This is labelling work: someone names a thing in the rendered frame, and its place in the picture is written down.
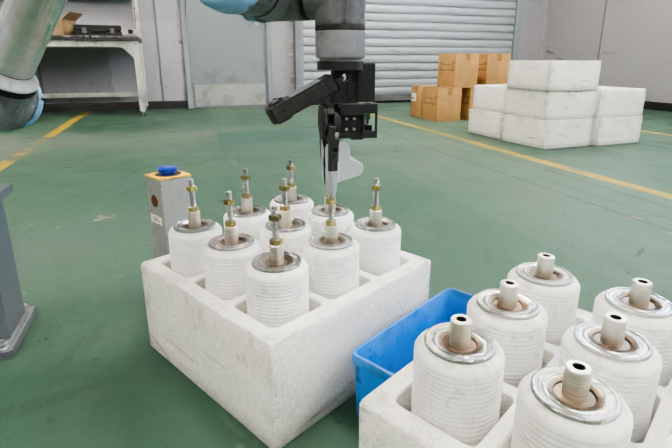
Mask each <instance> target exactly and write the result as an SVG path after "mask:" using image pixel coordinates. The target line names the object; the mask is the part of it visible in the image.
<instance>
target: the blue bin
mask: <svg viewBox="0 0 672 448"><path fill-rule="evenodd" d="M473 296H474V295H472V294H469V293H467V292H464V291H461V290H458V289H455V288H447V289H445V290H443V291H442V292H440V293H439V294H437V295H436V296H434V297H433V298H431V299H429V300H428V301H426V302H425V303H423V304H422V305H420V306H419V307H417V308H416V309H414V310H413V311H411V312H410V313H408V314H407V315H405V316H404V317H402V318H401V319H399V320H397V321H396V322H394V323H393V324H391V325H390V326H388V327H387V328H385V329H384V330H382V331H381V332H379V333H378V334H376V335H375V336H373V337H372V338H370V339H368V340H367V341H365V342H364V343H362V344H361V345H359V346H358V347H356V348H355V349H354V350H353V351H352V361H353V363H354V364H355V386H356V408H357V419H358V420H359V407H360V402H361V400H362V399H363V398H364V397H366V396H367V395H368V394H370V393H371V392H372V391H374V390H375V389H376V388H378V387H379V386H380V385H381V384H383V383H384V382H385V381H387V380H388V379H389V378H391V377H392V376H393V375H395V374H396V373H397V372H399V371H400V370H401V369H403V368H404V367H405V366H406V365H408V364H409V363H410V362H412V361H413V359H414V344H415V341H416V339H417V338H418V336H419V335H420V334H421V333H422V332H423V331H425V330H427V329H429V328H430V327H432V326H434V325H436V324H440V323H446V322H450V321H451V317H452V316H453V315H455V314H463V315H466V316H467V304H468V302H469V300H470V299H471V298H472V297H473Z"/></svg>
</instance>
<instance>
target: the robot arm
mask: <svg viewBox="0 0 672 448"><path fill-rule="evenodd" d="M67 1H68V0H4V2H3V5H2V7H1V10H0V132H10V131H15V130H19V129H21V128H25V127H28V126H30V125H32V124H33V123H34V122H35V121H36V120H37V119H38V118H39V116H40V115H41V112H42V109H43V101H42V100H41V97H42V96H43V95H42V91H41V89H40V87H39V81H38V79H37V77H36V76H35V72H36V70H37V68H38V65H39V63H40V61H41V59H42V56H43V54H44V52H45V50H46V48H47V45H48V43H49V41H50V39H51V36H52V34H53V32H54V30H55V28H56V25H57V23H58V21H59V19H60V16H61V14H62V12H63V10H64V7H65V5H66V3H67ZM200 2H202V3H203V4H204V5H206V6H207V7H209V8H212V9H213V10H215V11H218V12H220V13H224V14H239V15H243V17H244V19H246V20H248V21H251V22H260V23H270V22H276V21H308V20H310V21H311V20H315V47H316V58H317V59H320V61H317V70H331V75H329V74H324V75H323V76H321V77H319V78H317V79H315V80H314V81H312V82H310V83H308V84H306V85H305V86H303V87H301V88H299V89H298V90H296V91H294V92H292V93H290V94H289V95H287V96H285V97H280V98H278V99H275V100H273V101H272V102H271V103H269V104H268V106H267V107H266V108H265V112H266V114H267V116H268V117H269V119H270V121H271V122H272V123H273V124H274V125H277V124H282V123H283V122H286V121H287V120H289V119H291V118H292V117H293V115H294V114H296V113H298V112H300V111H302V110H303V109H305V108H307V107H309V106H310V105H312V104H314V103H316V102H318V104H319V106H318V129H319V138H320V155H321V166H322V176H323V184H324V186H325V188H326V190H327V192H328V193H329V194H330V196H331V197H332V198H335V195H336V189H337V183H338V182H341V181H344V180H347V179H350V178H353V177H357V176H359V175H361V174H362V172H363V164H362V163H361V162H359V161H357V159H356V158H355V157H353V156H351V155H350V147H349V145H348V144H347V143H346V142H343V140H342V139H346V138H350V139H351V140H363V139H364V138H377V116H378V104H376V103H375V63H364V61H361V59H363V58H364V57H365V7H366V0H200ZM343 74H345V76H346V79H345V80H344V76H342V75H343ZM343 80H344V81H343ZM372 113H375V128H374V131H372V125H370V124H368V123H369V120H370V114H372Z"/></svg>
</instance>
